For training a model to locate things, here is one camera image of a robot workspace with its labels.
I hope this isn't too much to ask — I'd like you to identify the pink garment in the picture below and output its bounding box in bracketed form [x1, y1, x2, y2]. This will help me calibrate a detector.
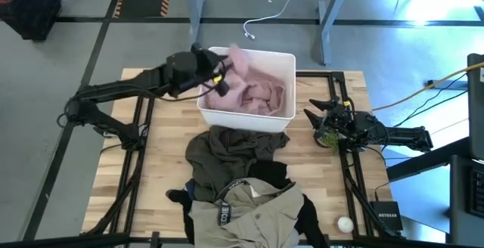
[202, 43, 287, 116]

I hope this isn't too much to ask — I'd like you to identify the black aluminium frame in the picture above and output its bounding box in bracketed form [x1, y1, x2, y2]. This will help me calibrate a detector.
[81, 69, 408, 248]

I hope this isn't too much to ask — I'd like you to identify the black garment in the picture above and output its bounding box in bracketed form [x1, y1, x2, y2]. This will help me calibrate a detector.
[165, 160, 330, 248]

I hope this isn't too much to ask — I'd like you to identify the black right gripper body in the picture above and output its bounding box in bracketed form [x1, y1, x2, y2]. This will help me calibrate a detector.
[317, 98, 356, 141]

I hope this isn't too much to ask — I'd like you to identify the white cable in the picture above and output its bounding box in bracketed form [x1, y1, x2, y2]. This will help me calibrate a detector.
[243, 0, 297, 40]

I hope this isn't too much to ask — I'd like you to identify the grey desk leg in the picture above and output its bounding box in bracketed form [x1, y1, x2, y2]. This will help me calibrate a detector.
[185, 0, 207, 52]
[317, 0, 351, 67]

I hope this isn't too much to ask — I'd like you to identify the yellow cable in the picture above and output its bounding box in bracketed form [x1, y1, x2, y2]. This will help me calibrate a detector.
[372, 61, 484, 112]

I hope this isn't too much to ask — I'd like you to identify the khaki shirt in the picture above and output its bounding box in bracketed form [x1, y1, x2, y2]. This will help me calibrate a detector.
[188, 177, 306, 248]

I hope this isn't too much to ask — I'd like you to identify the black crate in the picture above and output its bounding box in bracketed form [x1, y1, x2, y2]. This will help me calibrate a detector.
[0, 0, 64, 42]

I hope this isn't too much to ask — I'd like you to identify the small green plant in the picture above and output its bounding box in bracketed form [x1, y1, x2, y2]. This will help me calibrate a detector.
[320, 128, 342, 155]

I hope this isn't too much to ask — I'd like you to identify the black computer tower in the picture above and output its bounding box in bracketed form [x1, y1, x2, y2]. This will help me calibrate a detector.
[448, 155, 484, 247]

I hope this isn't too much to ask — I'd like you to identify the white ball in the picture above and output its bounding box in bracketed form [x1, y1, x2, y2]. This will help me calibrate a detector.
[337, 215, 355, 234]

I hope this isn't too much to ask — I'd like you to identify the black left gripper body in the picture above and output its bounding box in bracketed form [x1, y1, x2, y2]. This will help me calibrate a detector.
[190, 42, 225, 87]

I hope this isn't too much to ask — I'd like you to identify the black diagonal beam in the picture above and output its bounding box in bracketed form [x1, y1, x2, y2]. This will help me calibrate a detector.
[385, 136, 472, 183]

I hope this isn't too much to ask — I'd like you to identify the white plastic bin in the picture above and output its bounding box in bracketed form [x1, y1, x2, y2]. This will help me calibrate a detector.
[196, 46, 297, 134]

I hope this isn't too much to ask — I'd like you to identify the dark olive garment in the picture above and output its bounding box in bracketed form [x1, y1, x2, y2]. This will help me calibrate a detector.
[184, 125, 291, 203]

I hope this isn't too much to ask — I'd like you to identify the black Netgear box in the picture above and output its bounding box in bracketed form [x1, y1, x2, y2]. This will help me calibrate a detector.
[369, 200, 404, 232]

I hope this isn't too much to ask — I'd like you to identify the black cabinet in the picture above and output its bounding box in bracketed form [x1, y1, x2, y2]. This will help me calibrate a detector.
[467, 53, 484, 162]

